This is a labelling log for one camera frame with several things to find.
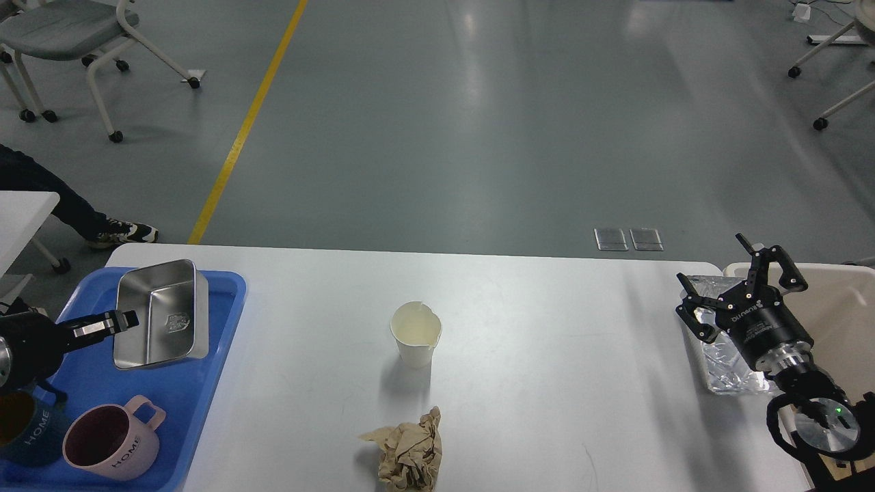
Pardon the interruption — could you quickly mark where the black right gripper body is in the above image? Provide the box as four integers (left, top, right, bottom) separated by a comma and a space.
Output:
716, 282, 813, 373

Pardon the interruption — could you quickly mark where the pink ribbed mug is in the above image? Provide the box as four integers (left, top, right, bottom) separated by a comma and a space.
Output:
62, 395, 167, 482

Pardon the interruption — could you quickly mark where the dark blue mug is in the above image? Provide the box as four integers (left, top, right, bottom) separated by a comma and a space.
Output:
1, 390, 71, 467

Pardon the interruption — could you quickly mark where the metal floor plate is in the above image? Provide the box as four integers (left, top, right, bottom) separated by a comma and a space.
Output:
593, 228, 629, 252
630, 228, 664, 252

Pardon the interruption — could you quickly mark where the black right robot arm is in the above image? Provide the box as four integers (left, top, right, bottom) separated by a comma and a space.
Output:
675, 233, 873, 491

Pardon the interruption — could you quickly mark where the aluminium foil tray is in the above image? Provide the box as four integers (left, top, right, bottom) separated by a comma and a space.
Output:
682, 275, 777, 395

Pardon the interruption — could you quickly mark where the crumpled brown paper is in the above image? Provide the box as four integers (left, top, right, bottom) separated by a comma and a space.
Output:
358, 406, 443, 491

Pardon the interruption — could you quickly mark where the right metal floor plate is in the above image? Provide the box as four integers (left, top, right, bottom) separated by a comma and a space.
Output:
630, 228, 664, 252

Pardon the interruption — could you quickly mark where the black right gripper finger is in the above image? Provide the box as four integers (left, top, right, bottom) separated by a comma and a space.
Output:
736, 234, 809, 295
675, 273, 727, 344

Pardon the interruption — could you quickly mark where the beige plastic bin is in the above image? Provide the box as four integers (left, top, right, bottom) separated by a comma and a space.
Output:
723, 262, 875, 492

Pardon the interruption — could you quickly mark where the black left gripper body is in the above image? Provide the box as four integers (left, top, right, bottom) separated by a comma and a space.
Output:
1, 312, 68, 392

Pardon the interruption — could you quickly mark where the white side table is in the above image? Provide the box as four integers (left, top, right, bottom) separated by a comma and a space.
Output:
1, 191, 71, 303

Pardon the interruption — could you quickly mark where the grey office chair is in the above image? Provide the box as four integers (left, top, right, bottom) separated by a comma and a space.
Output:
1, 1, 201, 143

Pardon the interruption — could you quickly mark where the person in dark trousers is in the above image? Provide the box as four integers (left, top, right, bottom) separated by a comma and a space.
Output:
1, 145, 159, 250

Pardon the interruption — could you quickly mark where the white chair base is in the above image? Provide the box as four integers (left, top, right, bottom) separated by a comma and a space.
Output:
787, 0, 875, 131

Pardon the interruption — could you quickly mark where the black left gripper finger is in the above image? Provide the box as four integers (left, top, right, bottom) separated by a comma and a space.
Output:
62, 310, 139, 336
62, 333, 113, 353

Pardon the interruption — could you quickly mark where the white paper cup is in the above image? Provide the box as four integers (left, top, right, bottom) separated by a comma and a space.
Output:
390, 301, 442, 370

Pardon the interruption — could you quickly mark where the left metal floor plate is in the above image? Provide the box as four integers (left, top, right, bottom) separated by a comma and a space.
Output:
593, 228, 629, 252

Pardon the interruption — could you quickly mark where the stainless steel rectangular tin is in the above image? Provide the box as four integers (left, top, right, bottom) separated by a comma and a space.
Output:
113, 259, 209, 370

